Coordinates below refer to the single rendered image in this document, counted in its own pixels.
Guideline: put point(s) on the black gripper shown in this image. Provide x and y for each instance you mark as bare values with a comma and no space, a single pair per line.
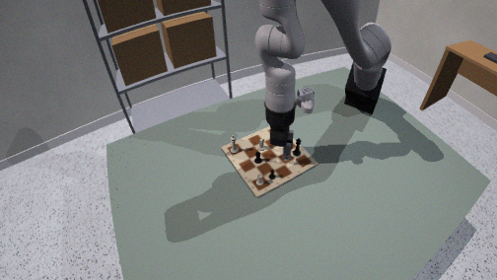
280,114

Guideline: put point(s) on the white chess king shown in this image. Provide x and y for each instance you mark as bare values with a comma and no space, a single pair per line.
234,149

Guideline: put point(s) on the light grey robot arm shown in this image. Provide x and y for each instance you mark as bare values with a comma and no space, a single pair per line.
273,41

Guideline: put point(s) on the brown and cream chessboard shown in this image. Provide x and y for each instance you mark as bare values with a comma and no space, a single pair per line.
271,159

